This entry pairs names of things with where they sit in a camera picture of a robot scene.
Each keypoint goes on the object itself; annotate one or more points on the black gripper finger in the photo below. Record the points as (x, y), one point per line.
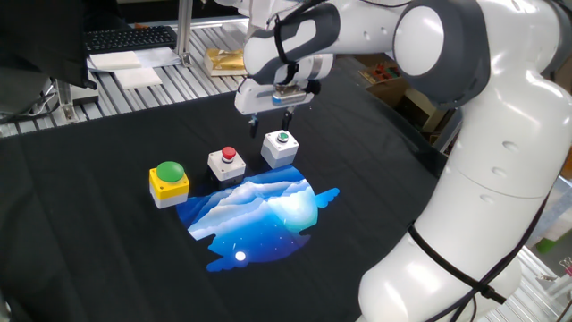
(253, 127)
(286, 120)

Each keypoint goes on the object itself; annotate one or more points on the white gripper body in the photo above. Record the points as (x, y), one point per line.
(254, 100)

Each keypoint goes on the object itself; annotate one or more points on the white box small green button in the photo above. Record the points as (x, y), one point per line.
(279, 149)

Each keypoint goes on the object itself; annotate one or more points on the white box red button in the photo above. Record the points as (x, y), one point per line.
(227, 165)

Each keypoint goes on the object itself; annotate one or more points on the yellow box green mushroom button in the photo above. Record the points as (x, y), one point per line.
(170, 188)

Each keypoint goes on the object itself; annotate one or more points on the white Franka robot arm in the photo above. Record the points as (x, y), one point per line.
(491, 134)

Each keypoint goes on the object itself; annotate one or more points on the gold packet box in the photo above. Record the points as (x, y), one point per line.
(223, 62)

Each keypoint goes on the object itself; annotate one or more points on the white paper sheet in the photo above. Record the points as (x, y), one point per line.
(161, 56)

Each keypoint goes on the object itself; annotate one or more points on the wooden tray with coloured blocks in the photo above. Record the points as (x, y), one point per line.
(380, 73)

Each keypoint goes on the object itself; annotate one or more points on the white foam pad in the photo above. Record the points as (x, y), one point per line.
(137, 78)

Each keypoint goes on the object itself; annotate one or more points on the black computer keyboard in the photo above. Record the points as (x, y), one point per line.
(129, 39)

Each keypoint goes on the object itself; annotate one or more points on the black cloth with blue print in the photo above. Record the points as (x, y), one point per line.
(111, 250)

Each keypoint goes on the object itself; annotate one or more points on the black fabric cover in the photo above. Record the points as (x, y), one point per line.
(40, 40)

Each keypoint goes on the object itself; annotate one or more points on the small green object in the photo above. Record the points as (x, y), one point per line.
(546, 246)

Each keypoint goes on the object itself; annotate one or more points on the pink binder clip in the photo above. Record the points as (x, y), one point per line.
(566, 265)

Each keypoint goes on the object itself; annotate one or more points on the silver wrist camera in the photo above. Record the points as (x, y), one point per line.
(290, 95)

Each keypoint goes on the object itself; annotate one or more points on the aluminium frame post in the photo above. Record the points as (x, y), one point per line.
(184, 31)

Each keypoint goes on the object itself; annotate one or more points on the aluminium bracket post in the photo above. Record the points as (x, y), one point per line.
(66, 100)

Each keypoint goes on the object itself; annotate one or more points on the aluminium frame beam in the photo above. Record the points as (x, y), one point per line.
(547, 217)

